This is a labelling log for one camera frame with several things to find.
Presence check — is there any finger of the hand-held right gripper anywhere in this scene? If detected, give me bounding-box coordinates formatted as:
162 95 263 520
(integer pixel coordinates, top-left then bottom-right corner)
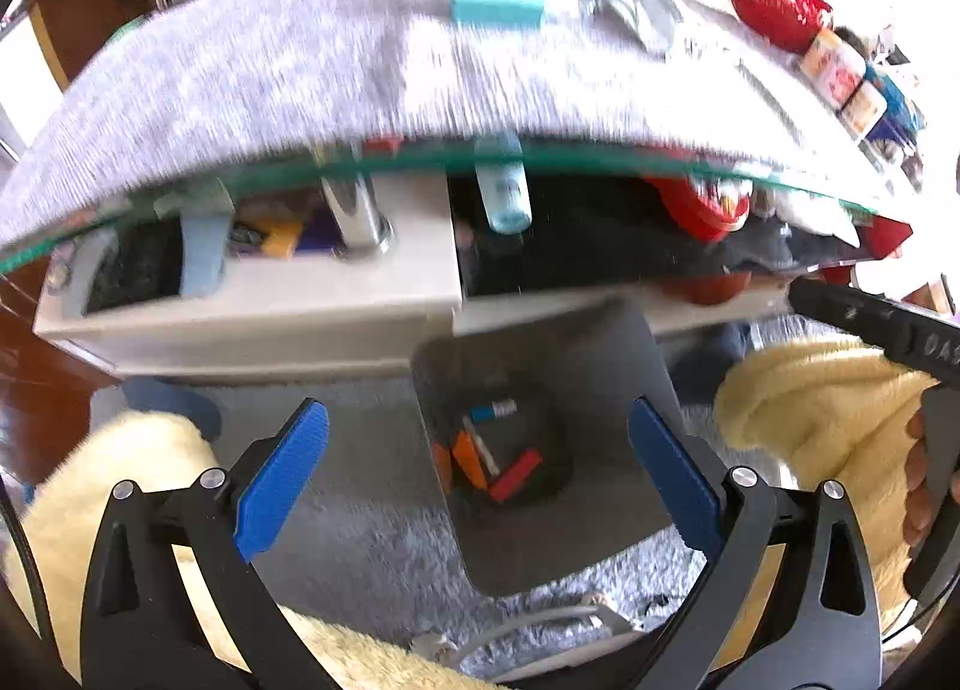
789 277 912 361

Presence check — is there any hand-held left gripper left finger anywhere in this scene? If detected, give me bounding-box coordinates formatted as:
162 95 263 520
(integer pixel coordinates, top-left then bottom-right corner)
79 397 331 690

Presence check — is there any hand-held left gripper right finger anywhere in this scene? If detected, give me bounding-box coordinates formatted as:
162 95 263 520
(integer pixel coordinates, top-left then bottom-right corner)
628 396 882 690

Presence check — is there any grey trash bin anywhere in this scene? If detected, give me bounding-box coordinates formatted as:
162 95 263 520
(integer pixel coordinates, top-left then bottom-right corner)
411 300 687 597

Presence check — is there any teal box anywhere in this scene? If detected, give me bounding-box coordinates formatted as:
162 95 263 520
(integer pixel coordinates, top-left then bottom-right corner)
450 0 545 27

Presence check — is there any person's right hand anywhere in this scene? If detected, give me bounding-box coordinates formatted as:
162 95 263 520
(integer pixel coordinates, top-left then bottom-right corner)
904 411 935 548

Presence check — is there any brown ball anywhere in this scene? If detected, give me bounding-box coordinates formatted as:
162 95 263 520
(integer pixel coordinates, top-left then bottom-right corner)
679 274 751 306

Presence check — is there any red packet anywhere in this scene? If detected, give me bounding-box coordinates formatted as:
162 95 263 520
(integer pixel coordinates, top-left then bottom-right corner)
487 450 543 503

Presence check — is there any glass coffee table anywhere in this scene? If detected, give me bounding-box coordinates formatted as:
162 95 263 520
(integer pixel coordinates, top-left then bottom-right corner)
0 135 916 391

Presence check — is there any orange packet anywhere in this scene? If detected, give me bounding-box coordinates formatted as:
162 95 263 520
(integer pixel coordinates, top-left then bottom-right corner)
450 431 486 490

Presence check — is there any red bowl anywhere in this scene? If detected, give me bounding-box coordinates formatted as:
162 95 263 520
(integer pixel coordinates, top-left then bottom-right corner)
645 176 751 242

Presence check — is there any small white bottle orange label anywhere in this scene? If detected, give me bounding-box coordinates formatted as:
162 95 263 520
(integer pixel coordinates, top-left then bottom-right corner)
840 79 890 140

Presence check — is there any white bottle red label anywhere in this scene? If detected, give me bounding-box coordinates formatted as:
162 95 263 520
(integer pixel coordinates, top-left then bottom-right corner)
799 30 867 102

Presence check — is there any chrome table leg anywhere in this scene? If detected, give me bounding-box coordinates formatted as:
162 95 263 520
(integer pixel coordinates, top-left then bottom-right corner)
322 176 395 260

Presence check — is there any red bag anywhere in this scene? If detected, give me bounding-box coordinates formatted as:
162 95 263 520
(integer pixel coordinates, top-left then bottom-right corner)
731 0 833 53

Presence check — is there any light blue bottle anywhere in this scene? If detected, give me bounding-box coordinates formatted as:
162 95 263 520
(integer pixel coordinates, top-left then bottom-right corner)
474 161 532 233

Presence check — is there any grey woven table mat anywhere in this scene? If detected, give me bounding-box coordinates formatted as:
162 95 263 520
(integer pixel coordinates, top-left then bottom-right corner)
0 0 863 248

